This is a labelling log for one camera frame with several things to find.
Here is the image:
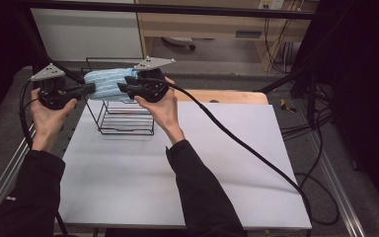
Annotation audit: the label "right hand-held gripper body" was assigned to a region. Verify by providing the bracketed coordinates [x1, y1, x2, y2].
[131, 56, 176, 103]

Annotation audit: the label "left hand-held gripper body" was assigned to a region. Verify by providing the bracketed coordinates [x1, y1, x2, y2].
[30, 62, 80, 111]

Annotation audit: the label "blue striped towel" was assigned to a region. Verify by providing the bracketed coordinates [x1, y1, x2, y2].
[83, 67, 139, 103]

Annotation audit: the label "black wire rack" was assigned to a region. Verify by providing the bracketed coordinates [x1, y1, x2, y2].
[80, 57, 156, 136]

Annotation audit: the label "person's left hand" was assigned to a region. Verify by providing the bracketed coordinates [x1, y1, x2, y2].
[30, 88, 78, 152]

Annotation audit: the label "person's right hand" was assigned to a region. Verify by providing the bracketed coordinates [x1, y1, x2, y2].
[133, 77, 186, 146]

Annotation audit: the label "chair base with caster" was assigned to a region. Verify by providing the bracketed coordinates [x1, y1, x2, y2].
[161, 37, 197, 52]

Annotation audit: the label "white cabinet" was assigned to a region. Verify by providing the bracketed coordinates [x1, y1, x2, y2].
[30, 0, 144, 62]

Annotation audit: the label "black curtain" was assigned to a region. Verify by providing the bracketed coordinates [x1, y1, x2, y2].
[290, 0, 379, 225]
[0, 0, 43, 136]

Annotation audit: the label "wooden board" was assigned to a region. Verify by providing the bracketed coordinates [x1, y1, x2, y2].
[174, 89, 269, 106]

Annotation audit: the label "yellow tape piece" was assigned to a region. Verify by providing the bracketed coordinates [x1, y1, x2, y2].
[279, 98, 298, 114]

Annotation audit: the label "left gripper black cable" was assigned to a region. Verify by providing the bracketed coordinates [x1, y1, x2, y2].
[19, 78, 69, 237]

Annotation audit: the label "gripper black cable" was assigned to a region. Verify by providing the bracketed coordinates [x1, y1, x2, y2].
[157, 78, 313, 230]
[19, 78, 69, 237]

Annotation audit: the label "black metal frame bar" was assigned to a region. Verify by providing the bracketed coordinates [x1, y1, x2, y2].
[23, 0, 330, 20]

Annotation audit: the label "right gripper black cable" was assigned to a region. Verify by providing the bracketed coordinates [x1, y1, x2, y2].
[157, 78, 313, 230]

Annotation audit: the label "aluminium rail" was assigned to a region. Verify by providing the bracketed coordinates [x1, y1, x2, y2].
[0, 124, 36, 228]
[309, 131, 367, 237]

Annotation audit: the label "white wall socket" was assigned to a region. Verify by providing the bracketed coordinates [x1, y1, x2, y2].
[258, 0, 285, 10]

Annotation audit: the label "black floor cables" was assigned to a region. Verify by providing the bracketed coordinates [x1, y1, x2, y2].
[279, 98, 342, 227]

